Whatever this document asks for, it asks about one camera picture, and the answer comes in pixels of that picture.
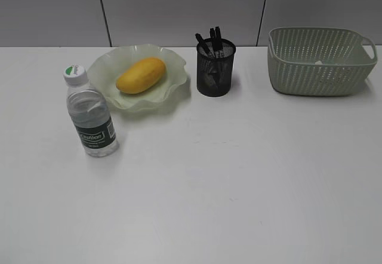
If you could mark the yellow mango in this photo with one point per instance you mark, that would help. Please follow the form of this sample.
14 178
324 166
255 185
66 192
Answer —
141 76

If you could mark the black mesh pen holder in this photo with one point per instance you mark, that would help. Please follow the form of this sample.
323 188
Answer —
213 76

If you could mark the frosted green wavy plate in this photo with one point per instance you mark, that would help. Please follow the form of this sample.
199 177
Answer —
105 70

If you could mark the pale green plastic basket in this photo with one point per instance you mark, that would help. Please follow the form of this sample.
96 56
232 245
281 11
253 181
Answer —
292 52

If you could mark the black marker pen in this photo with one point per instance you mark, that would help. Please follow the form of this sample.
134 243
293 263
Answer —
218 40
204 46
212 37

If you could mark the clear water bottle green label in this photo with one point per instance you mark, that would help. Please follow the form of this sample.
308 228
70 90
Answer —
89 113

